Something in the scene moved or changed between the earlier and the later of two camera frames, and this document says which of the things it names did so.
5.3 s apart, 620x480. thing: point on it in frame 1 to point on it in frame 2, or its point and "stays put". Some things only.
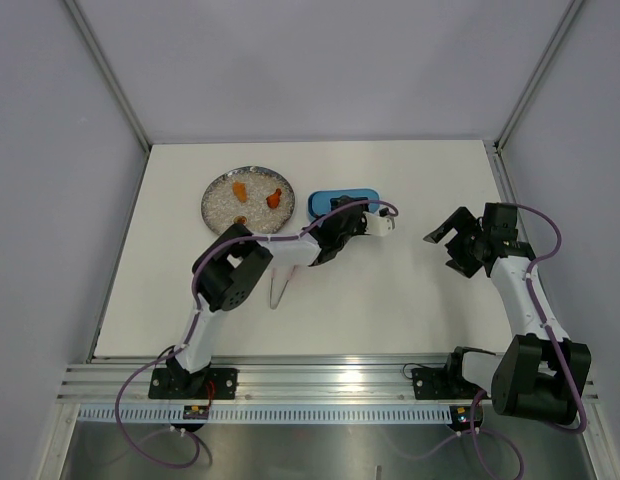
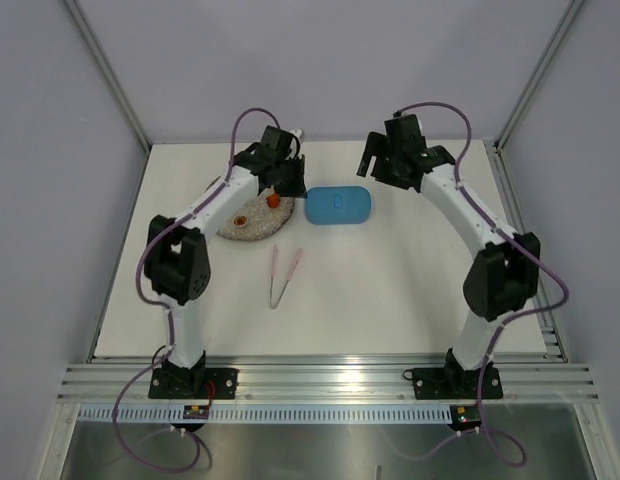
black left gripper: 361,227 to 298,188
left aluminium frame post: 107,71 stays put
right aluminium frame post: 537,72 stays put
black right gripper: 461,221 to 377,146
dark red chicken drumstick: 273,200 stays put
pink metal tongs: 285,284 stays put
